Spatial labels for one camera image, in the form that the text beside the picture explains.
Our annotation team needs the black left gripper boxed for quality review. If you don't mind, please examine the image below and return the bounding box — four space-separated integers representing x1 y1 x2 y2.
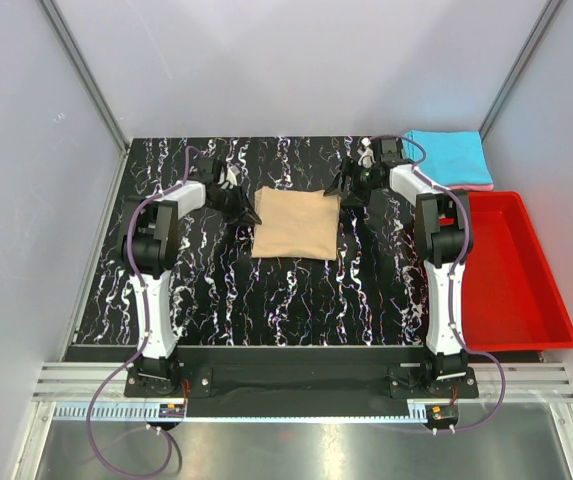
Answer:
208 184 261 228

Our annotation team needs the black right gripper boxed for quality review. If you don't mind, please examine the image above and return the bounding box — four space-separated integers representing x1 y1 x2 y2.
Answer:
323 157 382 208

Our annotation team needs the beige t shirt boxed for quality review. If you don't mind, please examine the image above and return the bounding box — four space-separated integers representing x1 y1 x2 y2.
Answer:
251 187 340 261

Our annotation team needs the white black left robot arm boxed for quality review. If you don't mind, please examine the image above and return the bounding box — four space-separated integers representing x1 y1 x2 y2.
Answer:
117 157 261 396

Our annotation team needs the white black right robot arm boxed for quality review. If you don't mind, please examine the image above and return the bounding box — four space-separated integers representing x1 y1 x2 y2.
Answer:
324 135 472 397

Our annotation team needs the folded light blue t shirt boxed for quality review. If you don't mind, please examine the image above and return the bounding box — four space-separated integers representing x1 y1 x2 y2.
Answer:
403 130 494 187

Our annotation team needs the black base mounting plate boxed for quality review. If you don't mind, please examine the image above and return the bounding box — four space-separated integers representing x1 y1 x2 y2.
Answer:
124 346 479 421

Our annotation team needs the red plastic bin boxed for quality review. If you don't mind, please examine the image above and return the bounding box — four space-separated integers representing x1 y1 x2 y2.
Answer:
462 192 573 352

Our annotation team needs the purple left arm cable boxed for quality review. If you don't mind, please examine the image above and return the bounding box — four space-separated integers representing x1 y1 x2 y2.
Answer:
87 145 207 475

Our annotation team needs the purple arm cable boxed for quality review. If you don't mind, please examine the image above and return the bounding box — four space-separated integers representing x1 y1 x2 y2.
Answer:
365 133 507 435
87 145 207 475

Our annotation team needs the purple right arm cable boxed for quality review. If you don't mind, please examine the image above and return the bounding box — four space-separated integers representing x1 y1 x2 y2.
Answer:
365 133 507 435

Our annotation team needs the left aluminium corner post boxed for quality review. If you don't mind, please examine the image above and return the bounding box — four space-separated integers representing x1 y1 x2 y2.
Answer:
37 0 130 156

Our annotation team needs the aluminium corner post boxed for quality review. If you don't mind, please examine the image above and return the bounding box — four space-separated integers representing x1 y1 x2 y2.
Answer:
479 0 565 140
37 0 130 156

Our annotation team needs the white slotted cable duct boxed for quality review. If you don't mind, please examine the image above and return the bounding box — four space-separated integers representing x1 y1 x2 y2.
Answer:
54 402 186 422

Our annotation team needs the right aluminium corner post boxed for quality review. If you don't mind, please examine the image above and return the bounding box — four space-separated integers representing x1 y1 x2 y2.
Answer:
479 0 565 140

